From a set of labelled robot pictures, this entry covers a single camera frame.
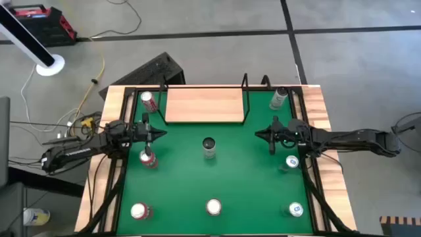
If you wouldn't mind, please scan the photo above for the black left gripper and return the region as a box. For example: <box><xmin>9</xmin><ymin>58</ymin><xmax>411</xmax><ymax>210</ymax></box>
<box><xmin>132</xmin><ymin>113</ymin><xmax>168</xmax><ymax>156</ymax></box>

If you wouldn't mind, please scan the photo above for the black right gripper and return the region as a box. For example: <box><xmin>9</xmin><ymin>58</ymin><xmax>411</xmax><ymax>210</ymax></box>
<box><xmin>255</xmin><ymin>115</ymin><xmax>291</xmax><ymax>155</ymax></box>

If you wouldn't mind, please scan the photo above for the red Fanta can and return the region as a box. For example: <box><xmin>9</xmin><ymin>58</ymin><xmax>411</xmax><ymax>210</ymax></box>
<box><xmin>139</xmin><ymin>149</ymin><xmax>159</xmax><ymax>170</ymax></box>
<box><xmin>130</xmin><ymin>201</ymin><xmax>154</xmax><ymax>221</ymax></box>

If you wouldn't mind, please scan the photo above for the white Celsius can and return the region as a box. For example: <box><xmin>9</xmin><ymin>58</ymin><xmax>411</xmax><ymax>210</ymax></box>
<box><xmin>201</xmin><ymin>137</ymin><xmax>217</xmax><ymax>161</ymax></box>
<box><xmin>268</xmin><ymin>86</ymin><xmax>289</xmax><ymax>111</ymax></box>

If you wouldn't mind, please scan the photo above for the blue Red Bull can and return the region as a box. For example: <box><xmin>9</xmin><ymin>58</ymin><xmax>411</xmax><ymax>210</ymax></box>
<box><xmin>278</xmin><ymin>155</ymin><xmax>300</xmax><ymax>174</ymax></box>

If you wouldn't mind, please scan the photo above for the green can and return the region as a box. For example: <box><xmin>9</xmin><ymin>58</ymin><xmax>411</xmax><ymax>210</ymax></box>
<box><xmin>280</xmin><ymin>201</ymin><xmax>305</xmax><ymax>219</ymax></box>

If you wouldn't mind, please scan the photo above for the red Star Wars Coca-Cola can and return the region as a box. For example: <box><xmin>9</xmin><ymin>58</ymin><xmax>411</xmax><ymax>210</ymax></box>
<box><xmin>205</xmin><ymin>198</ymin><xmax>223</xmax><ymax>217</ymax></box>

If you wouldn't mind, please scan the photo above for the black perforated block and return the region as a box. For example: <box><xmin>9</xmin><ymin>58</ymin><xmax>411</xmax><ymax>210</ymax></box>
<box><xmin>98</xmin><ymin>51</ymin><xmax>187</xmax><ymax>100</ymax></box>

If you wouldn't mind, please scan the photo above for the green table mat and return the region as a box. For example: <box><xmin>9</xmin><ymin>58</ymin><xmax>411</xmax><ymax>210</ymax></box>
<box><xmin>116</xmin><ymin>90</ymin><xmax>315</xmax><ymax>235</ymax></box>

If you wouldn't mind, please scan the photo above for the black power strip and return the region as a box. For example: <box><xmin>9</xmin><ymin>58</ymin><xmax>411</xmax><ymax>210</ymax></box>
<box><xmin>41</xmin><ymin>136</ymin><xmax>82</xmax><ymax>146</ymax></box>

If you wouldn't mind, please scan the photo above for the black flat bar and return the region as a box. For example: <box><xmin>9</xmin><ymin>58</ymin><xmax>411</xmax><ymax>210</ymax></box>
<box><xmin>8</xmin><ymin>166</ymin><xmax>85</xmax><ymax>198</ymax></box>

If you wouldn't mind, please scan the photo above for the white floor stand black panel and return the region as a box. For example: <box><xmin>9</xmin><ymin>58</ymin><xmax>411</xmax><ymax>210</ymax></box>
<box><xmin>0</xmin><ymin>2</ymin><xmax>66</xmax><ymax>78</ymax></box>

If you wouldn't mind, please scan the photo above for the black stand foot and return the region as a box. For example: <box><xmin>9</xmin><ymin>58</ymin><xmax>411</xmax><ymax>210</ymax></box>
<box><xmin>391</xmin><ymin>115</ymin><xmax>421</xmax><ymax>135</ymax></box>

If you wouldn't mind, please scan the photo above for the yellow and white container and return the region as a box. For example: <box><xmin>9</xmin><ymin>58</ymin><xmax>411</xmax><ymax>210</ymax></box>
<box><xmin>22</xmin><ymin>207</ymin><xmax>51</xmax><ymax>227</ymax></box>

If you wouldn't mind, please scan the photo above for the red and black toolbox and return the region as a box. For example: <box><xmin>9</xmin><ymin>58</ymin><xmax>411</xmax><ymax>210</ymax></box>
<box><xmin>8</xmin><ymin>3</ymin><xmax>78</xmax><ymax>48</ymax></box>

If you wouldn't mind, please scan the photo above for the grey cabinet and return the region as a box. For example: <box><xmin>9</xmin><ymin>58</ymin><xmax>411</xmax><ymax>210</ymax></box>
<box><xmin>0</xmin><ymin>96</ymin><xmax>27</xmax><ymax>237</ymax></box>

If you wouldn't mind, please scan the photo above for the yellow cable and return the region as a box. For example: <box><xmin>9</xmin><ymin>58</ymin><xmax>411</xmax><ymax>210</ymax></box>
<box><xmin>70</xmin><ymin>54</ymin><xmax>106</xmax><ymax>128</ymax></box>

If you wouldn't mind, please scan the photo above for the black aluminium table frame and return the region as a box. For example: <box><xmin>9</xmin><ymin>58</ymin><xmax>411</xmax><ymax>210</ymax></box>
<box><xmin>77</xmin><ymin>84</ymin><xmax>358</xmax><ymax>237</ymax></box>

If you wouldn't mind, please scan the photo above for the black floor cable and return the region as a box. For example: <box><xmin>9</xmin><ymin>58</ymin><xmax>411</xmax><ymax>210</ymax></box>
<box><xmin>89</xmin><ymin>0</ymin><xmax>143</xmax><ymax>40</ymax></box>

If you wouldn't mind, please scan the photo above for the black looped cable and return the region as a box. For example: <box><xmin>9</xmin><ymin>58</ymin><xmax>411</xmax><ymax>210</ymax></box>
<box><xmin>390</xmin><ymin>111</ymin><xmax>421</xmax><ymax>162</ymax></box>

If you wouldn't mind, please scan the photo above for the white cable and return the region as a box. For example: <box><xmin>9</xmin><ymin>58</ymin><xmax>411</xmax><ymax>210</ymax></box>
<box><xmin>20</xmin><ymin>64</ymin><xmax>82</xmax><ymax>132</ymax></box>

